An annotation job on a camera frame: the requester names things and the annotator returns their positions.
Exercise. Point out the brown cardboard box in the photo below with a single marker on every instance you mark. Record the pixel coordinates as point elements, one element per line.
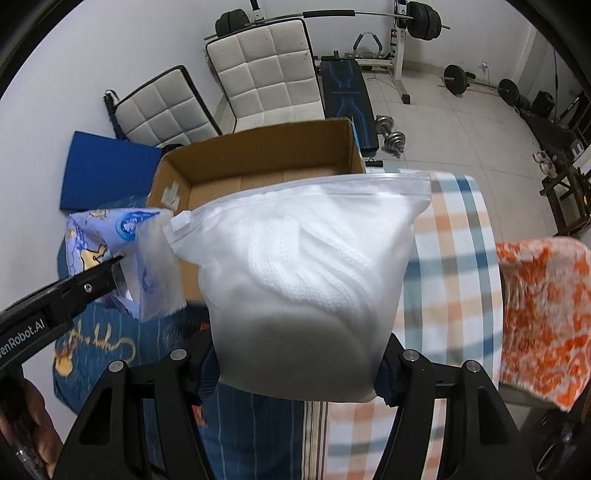
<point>192,176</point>

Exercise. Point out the white quilted chair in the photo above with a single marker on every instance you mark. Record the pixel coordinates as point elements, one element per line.
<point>166,110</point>
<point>267,74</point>

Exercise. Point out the blue striped bed sheet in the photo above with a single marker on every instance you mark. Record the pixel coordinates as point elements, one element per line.
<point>246,436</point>

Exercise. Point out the blue foam mat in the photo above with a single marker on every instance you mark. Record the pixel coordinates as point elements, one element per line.
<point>101,170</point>

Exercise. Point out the barbell on rack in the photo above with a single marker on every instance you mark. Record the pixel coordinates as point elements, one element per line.
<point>421,20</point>

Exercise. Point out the left white quilted chair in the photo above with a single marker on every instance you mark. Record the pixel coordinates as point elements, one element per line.
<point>166,110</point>

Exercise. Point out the orange white floral cushion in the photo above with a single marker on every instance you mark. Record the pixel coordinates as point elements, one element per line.
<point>546,324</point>

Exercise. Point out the dark wooden chair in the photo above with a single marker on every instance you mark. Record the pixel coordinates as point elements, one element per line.
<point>568,195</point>

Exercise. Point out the black barbell on floor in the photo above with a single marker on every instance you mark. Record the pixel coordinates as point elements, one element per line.
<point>457,81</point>

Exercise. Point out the white towel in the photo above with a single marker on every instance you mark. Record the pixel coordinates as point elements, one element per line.
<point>302,280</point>

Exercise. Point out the person's left hand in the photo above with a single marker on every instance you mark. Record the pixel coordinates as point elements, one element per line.
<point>28,428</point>

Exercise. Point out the right white quilted chair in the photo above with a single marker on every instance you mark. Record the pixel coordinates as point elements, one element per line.
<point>267,74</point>

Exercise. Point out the white barbell rack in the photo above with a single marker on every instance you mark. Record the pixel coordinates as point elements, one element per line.
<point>392,62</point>

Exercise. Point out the blue black weight bench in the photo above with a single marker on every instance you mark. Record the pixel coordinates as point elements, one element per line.
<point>346,96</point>

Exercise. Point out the white sneakers pair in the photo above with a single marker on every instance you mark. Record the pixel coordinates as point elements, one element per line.
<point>545,164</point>

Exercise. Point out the chrome dumbbell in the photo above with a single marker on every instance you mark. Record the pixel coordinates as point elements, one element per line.
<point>394,141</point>

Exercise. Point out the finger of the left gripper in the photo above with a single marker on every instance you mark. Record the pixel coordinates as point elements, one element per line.
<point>93,283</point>

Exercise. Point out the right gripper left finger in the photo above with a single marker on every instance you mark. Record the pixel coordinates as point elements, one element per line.
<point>139,421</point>

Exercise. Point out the plaid checkered bed sheet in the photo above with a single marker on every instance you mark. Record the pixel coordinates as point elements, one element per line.
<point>450,310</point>

